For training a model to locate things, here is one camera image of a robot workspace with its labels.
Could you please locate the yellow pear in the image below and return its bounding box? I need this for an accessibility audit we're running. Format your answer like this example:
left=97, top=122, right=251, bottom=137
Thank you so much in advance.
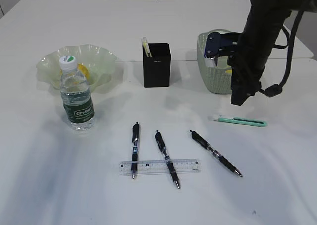
left=60, top=64, right=90, bottom=85

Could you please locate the pale green wavy plate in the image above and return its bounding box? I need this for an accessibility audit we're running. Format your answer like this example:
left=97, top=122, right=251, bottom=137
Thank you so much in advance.
left=36, top=44, right=117, bottom=92

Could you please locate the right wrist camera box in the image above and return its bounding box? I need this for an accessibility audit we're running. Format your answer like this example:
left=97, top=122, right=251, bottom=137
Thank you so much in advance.
left=204, top=32, right=241, bottom=68

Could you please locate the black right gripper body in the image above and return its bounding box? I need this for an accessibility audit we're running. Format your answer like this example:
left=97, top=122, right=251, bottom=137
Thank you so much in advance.
left=227, top=54, right=263, bottom=96

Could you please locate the black square pen holder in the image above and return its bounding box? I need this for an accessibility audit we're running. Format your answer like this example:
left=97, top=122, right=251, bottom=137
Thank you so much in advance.
left=142, top=43, right=171, bottom=88

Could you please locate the black pen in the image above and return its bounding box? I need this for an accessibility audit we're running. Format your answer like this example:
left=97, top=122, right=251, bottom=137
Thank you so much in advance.
left=154, top=130, right=180, bottom=189
left=190, top=130, right=243, bottom=177
left=131, top=122, right=140, bottom=179

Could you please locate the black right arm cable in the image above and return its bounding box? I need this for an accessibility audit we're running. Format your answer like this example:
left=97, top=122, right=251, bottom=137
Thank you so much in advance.
left=257, top=10, right=305, bottom=98

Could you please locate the yellow utility knife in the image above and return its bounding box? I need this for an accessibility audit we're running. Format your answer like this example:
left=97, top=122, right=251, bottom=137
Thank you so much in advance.
left=141, top=36, right=152, bottom=57

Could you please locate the clear water bottle green label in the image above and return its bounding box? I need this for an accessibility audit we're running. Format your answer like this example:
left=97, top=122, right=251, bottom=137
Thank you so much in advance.
left=59, top=55, right=95, bottom=131

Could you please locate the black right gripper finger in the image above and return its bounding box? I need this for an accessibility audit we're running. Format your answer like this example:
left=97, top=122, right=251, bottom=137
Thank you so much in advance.
left=230, top=85, right=249, bottom=105

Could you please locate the green utility knife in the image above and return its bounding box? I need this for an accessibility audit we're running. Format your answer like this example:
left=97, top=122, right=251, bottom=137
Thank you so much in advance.
left=213, top=115, right=267, bottom=127

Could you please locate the clear plastic ruler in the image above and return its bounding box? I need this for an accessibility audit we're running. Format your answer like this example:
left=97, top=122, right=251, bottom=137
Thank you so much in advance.
left=117, top=159, right=201, bottom=176

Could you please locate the pale green woven basket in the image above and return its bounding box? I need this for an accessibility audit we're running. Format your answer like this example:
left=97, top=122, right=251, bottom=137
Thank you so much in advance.
left=197, top=29, right=232, bottom=94

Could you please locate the black blue right robot arm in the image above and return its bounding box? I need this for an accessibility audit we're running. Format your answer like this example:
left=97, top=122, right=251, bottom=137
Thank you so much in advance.
left=227, top=0, right=317, bottom=106

